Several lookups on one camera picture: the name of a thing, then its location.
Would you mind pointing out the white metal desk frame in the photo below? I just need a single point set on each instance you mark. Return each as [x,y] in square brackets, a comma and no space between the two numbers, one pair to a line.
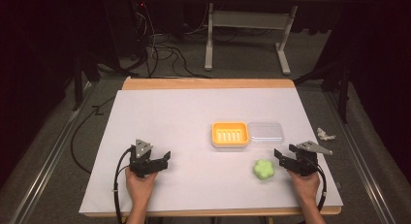
[248,20]

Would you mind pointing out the black stand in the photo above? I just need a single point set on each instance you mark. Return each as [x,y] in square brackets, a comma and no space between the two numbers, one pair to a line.
[79,78]
[336,85]

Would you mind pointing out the crumpled white paper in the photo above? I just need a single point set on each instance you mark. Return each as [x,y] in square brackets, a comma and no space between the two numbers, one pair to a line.
[324,134]

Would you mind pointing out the wooden table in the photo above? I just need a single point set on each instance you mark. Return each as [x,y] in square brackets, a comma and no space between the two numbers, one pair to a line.
[206,83]

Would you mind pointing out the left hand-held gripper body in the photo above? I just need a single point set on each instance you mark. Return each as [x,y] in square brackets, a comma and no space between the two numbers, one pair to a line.
[139,159]

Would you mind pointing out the metal floor rail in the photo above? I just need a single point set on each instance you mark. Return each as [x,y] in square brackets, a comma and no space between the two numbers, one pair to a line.
[358,153]
[48,159]

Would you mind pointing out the person's left hand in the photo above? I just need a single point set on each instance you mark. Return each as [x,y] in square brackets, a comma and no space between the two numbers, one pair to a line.
[140,186]

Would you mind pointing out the green flower-shaped soap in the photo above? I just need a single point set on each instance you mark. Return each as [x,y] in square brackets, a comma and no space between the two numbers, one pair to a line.
[264,169]

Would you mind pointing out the orange soap dish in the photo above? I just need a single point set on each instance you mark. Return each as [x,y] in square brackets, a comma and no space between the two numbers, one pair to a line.
[230,135]

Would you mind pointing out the white table mat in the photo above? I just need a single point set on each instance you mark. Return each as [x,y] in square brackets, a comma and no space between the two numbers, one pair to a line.
[200,172]

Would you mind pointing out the person's right hand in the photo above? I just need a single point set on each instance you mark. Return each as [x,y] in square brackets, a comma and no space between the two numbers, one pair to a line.
[305,186]

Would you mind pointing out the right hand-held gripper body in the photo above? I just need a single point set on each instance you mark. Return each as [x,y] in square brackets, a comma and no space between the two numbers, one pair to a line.
[306,159]

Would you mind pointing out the clear plastic lid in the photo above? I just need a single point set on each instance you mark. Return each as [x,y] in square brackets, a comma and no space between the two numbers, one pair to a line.
[266,135]

